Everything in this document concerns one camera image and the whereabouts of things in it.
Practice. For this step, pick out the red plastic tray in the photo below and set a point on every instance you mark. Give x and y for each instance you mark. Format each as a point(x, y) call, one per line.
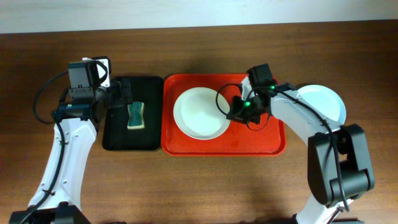
point(238, 139)

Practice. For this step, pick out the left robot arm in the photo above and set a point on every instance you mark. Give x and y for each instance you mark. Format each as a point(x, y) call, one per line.
point(76, 120)

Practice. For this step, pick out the green and yellow sponge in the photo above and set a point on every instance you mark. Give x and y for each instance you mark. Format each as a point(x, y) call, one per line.
point(136, 115)

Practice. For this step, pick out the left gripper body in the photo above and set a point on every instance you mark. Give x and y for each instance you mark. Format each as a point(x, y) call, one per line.
point(117, 93)

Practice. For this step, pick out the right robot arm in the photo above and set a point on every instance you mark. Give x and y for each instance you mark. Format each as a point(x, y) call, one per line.
point(339, 168)

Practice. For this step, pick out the white plate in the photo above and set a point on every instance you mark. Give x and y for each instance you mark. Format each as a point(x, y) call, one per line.
point(200, 113)

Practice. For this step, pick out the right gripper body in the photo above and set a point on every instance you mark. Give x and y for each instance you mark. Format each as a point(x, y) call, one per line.
point(244, 111)

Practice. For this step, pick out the light blue plate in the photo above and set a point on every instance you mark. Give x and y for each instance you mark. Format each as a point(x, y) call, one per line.
point(325, 100)

